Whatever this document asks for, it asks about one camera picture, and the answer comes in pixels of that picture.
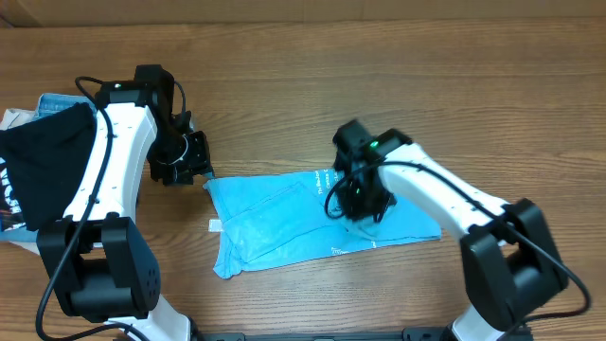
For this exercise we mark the folded blue jeans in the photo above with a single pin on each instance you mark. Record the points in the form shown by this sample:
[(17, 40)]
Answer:
[(57, 102)]

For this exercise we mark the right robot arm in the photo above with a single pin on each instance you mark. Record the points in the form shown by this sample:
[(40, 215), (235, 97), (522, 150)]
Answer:
[(511, 264)]

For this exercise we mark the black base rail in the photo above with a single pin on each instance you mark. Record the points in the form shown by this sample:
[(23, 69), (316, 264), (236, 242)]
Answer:
[(407, 334)]

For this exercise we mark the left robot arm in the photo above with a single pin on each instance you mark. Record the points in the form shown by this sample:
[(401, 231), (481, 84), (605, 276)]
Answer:
[(100, 268)]

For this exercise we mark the folded beige garment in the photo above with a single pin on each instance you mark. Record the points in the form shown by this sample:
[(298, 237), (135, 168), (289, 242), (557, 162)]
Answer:
[(13, 118)]

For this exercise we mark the light blue printed t-shirt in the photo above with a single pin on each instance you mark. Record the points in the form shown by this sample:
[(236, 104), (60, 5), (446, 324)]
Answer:
[(270, 221)]

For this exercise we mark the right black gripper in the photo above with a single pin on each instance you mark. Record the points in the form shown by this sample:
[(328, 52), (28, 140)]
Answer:
[(356, 213)]

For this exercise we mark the folded black garment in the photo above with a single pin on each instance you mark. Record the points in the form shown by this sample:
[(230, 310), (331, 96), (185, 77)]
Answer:
[(42, 166)]

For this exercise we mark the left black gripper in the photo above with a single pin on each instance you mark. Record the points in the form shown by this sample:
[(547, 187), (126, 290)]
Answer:
[(200, 163)]

